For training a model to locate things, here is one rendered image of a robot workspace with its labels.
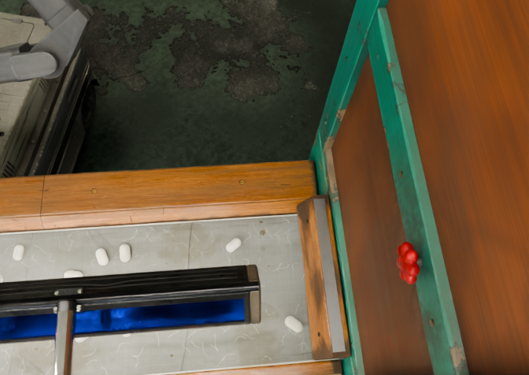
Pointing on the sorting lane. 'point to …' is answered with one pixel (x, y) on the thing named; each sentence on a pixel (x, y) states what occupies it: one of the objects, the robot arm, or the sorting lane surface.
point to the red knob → (408, 262)
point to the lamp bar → (133, 302)
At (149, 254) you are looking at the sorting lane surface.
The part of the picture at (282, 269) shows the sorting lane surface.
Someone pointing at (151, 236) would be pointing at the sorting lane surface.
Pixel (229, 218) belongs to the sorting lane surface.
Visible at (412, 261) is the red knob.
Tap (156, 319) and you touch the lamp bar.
